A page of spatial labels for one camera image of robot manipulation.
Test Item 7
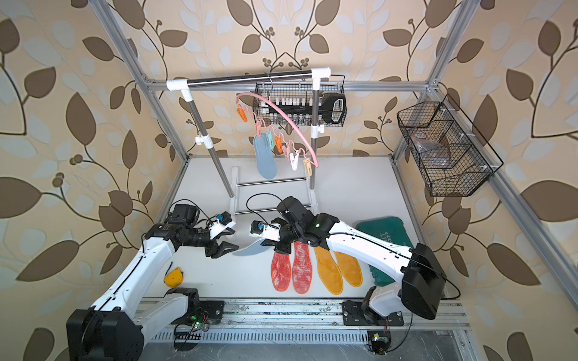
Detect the grey blue insole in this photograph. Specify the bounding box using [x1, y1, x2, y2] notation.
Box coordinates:
[254, 135, 277, 181]
[233, 239, 270, 257]

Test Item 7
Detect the red patterned insole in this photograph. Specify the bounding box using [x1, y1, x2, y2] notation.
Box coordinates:
[292, 242, 312, 295]
[271, 253, 291, 292]

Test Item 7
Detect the yellow fuzzy insole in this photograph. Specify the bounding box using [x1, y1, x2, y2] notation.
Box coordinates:
[315, 248, 343, 296]
[334, 252, 363, 287]

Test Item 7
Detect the pink clip hanger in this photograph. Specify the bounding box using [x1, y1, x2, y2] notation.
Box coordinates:
[236, 92, 319, 177]

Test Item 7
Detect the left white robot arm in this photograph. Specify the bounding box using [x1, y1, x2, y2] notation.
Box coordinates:
[66, 204, 238, 360]

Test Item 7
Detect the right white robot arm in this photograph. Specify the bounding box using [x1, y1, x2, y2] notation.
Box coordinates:
[251, 196, 447, 320]

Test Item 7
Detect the metal clothes rack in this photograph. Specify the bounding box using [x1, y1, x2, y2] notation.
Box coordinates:
[158, 67, 331, 214]

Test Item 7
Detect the yellow tape measure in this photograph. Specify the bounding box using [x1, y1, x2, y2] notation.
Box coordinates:
[163, 267, 185, 288]

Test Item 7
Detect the green plastic tool case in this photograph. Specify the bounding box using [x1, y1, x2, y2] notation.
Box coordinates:
[355, 216, 413, 287]

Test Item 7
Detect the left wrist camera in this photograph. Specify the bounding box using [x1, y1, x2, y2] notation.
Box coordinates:
[208, 211, 236, 240]

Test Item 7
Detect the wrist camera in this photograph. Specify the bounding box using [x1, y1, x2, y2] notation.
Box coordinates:
[208, 211, 236, 240]
[249, 221, 281, 242]

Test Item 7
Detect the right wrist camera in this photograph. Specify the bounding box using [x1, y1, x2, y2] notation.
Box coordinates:
[249, 221, 281, 242]

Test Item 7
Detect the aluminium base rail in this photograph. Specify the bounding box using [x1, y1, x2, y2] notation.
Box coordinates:
[151, 299, 471, 345]

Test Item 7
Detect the back black wire basket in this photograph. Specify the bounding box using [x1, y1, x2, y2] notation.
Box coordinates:
[254, 75, 347, 126]

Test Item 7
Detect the side black wire basket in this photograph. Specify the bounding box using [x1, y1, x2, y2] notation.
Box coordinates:
[397, 95, 504, 197]

